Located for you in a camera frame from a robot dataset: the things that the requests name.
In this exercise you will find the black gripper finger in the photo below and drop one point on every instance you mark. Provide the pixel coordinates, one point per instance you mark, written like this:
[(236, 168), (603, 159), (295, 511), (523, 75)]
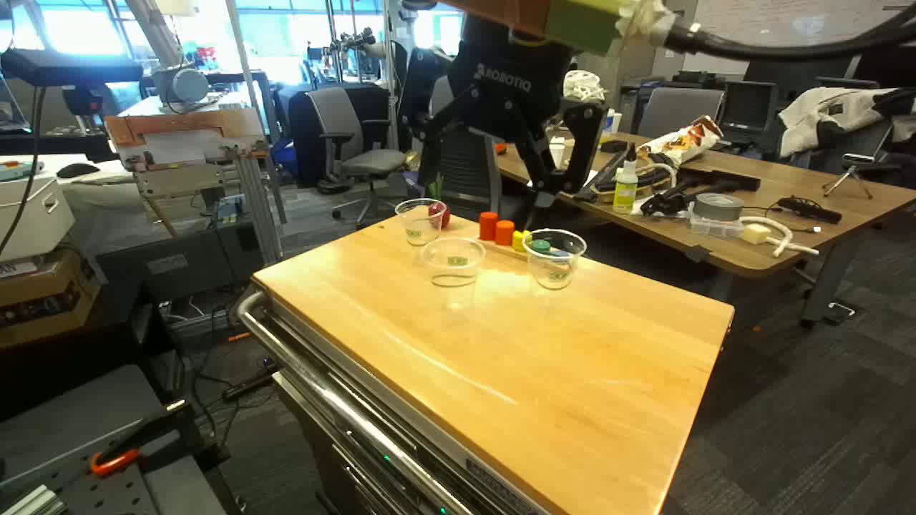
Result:
[(580, 152), (527, 161)]

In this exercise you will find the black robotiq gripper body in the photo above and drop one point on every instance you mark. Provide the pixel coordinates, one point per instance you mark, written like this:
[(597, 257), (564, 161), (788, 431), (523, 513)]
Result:
[(506, 68)]

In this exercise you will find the clear plastic cup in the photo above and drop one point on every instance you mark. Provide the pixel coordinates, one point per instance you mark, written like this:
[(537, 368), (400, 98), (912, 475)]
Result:
[(454, 274), (415, 231), (554, 271)]

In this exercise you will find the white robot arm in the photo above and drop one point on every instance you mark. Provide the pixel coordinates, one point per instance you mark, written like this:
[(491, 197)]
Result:
[(646, 18)]

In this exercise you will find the spray bottle yellow liquid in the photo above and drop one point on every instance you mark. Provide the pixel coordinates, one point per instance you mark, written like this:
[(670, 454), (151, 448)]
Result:
[(626, 189)]

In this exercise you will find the orange cylinder block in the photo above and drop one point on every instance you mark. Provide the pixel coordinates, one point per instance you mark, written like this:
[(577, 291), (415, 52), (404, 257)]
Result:
[(506, 234)]

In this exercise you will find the red cylinder block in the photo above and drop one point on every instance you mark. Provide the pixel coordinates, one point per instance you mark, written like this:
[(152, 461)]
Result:
[(488, 228)]

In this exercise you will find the yellow cylinder block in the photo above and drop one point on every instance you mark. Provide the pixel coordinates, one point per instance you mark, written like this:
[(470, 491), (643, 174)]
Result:
[(523, 242)]

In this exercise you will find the green cylinder block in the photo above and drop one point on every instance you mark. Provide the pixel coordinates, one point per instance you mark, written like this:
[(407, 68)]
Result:
[(543, 247)]

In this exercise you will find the snack bag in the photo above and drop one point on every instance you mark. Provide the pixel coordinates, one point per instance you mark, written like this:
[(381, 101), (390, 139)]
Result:
[(680, 144)]

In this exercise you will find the red toy radish green leaves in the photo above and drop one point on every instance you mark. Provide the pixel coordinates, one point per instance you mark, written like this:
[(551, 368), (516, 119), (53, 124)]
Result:
[(441, 215)]

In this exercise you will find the black handheld tool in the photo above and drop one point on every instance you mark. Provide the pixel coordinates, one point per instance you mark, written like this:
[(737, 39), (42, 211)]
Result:
[(702, 185)]

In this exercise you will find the grey tape roll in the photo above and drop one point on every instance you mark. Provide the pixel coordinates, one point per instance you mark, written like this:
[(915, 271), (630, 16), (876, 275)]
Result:
[(717, 207)]

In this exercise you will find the grey office chair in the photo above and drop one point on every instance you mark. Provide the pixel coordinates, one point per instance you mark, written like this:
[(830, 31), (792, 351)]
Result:
[(355, 131)]

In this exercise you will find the small flat black tool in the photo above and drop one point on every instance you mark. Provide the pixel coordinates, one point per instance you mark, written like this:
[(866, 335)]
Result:
[(808, 211)]

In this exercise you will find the white cloth on chair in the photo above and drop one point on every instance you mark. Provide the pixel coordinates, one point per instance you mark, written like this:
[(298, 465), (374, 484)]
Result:
[(835, 108)]

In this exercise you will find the cluttered wooden office desk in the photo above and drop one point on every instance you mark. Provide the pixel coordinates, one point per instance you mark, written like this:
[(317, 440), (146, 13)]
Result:
[(840, 197)]

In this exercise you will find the steel tool cabinet cart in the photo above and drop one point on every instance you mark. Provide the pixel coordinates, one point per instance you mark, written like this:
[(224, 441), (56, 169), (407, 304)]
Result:
[(381, 448)]

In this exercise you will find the black computer mouse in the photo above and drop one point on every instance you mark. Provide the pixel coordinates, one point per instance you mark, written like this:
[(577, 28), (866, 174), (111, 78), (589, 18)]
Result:
[(75, 169)]

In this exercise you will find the white plastic box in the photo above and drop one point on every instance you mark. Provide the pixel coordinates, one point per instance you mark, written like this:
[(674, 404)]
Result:
[(30, 215)]

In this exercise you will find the brown cardboard box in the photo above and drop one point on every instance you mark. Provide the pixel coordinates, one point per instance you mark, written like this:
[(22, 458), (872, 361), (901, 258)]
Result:
[(45, 300)]

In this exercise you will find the black perforated breadboard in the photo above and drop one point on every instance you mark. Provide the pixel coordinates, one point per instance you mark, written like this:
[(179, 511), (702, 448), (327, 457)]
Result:
[(88, 440)]

